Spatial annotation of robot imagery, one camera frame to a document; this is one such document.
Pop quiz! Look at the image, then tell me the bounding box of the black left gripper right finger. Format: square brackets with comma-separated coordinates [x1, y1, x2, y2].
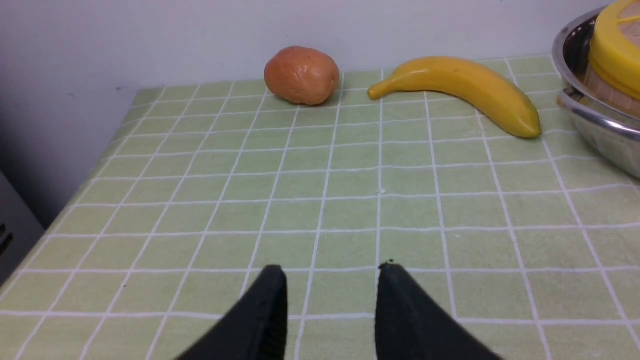
[375, 263, 501, 360]

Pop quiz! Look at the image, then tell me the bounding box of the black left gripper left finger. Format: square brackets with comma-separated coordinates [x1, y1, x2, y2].
[177, 265, 289, 360]

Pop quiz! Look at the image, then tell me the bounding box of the bamboo steamer lid yellow frame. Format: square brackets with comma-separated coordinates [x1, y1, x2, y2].
[589, 0, 640, 100]

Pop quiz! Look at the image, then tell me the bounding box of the bamboo steamer basket yellow rim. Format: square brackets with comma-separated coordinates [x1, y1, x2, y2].
[583, 64, 640, 118]

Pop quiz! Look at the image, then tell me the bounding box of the stainless steel pot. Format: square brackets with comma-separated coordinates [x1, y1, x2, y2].
[551, 6, 640, 179]

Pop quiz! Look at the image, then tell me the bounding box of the green checkered tablecloth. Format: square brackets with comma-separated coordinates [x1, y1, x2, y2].
[0, 55, 640, 360]

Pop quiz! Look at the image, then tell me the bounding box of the yellow banana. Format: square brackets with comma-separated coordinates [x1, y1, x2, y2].
[367, 55, 542, 139]

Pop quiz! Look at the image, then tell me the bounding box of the brown potato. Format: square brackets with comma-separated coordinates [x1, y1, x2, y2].
[263, 46, 341, 106]

